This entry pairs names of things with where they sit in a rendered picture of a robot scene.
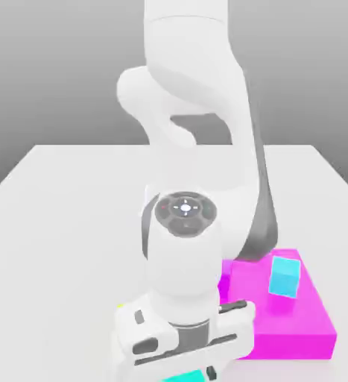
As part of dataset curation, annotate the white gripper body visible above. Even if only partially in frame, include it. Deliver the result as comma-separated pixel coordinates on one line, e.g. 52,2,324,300
120,301,256,382

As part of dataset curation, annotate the small teal cube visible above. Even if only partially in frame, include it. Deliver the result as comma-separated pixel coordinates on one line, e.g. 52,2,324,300
161,369,206,382

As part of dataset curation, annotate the small purple cube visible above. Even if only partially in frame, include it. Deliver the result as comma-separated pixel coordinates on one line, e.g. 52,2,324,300
217,258,233,303

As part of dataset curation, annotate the small cyan cube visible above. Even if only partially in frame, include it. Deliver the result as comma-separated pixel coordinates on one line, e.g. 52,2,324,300
268,255,303,300

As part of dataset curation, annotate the large magenta box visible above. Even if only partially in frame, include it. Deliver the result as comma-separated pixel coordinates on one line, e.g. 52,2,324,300
226,248,338,361

